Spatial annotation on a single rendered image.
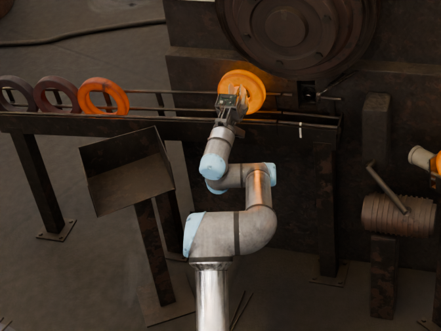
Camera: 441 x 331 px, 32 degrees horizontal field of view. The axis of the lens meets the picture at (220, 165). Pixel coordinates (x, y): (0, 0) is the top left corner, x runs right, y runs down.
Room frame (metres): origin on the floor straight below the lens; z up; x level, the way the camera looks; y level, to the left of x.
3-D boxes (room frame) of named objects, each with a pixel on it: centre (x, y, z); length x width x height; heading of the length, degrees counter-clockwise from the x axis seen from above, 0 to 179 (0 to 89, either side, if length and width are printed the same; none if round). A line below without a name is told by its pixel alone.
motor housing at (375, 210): (1.71, -0.53, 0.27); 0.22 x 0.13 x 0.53; 66
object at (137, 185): (1.92, 0.30, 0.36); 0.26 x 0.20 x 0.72; 101
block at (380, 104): (1.88, -0.50, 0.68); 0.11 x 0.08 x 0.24; 156
